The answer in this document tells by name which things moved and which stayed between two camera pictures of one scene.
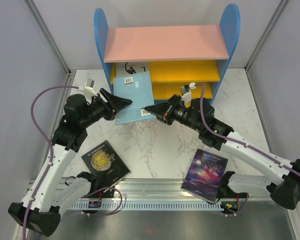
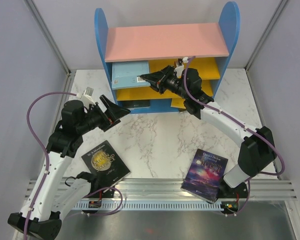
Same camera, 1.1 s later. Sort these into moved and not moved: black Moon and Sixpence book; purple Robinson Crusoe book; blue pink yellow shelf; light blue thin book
Moved: light blue thin book
Not moved: black Moon and Sixpence book; purple Robinson Crusoe book; blue pink yellow shelf
